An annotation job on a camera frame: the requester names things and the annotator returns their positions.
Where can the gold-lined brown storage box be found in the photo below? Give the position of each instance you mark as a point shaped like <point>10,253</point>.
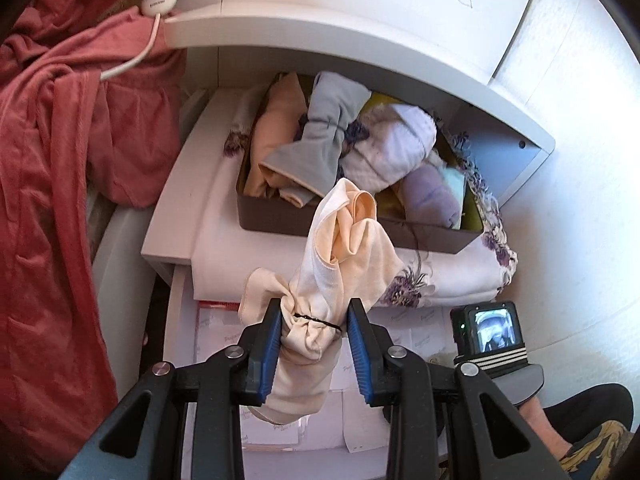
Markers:
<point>310,222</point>

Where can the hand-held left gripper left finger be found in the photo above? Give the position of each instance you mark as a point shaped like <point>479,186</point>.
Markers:
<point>265,355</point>

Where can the grey cloth bundle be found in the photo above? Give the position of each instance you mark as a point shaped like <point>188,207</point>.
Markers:
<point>325,120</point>

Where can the cream peach cloth bundle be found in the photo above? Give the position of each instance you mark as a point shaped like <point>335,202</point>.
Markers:
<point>345,260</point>

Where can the mauve cloth bundle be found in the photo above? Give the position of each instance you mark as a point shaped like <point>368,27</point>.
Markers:
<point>430,195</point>

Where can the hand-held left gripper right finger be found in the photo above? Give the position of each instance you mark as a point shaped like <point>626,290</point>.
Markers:
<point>359,355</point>

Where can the white cabinet drawer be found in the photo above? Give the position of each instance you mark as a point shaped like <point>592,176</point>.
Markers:
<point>175,340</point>

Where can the stack of glossy paper sheets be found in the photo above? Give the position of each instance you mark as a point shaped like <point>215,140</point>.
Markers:
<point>360,425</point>

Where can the red fleece robe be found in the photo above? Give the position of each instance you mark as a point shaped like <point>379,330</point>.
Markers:
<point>50,210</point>

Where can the white quilted cloth bundle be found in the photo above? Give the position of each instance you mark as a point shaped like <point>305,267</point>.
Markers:
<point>395,150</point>

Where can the white purple-floral folded blanket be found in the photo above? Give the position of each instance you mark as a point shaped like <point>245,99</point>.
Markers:
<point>450,270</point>

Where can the white bedside cabinet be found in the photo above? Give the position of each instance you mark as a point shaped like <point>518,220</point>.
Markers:
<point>350,35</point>

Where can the gold patterned clothing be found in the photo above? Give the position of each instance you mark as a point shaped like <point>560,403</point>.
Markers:
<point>600,447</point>

